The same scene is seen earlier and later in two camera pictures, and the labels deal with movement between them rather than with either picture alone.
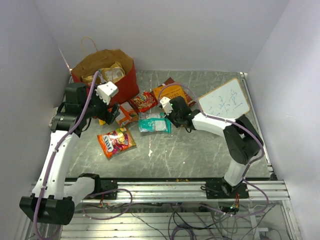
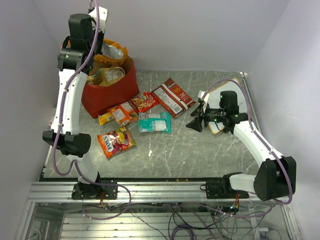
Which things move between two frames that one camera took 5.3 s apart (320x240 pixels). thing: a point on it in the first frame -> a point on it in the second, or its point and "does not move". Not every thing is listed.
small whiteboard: [228, 101] does not move
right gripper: [169, 117] -> [196, 123]
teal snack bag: [154, 122] does not move
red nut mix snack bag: [144, 101] does not move
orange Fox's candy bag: [116, 141] does not move
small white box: [55, 111] does not move
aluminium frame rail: [259, 191] does not move
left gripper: [107, 116] -> [101, 35]
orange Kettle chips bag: [169, 90] -> [112, 53]
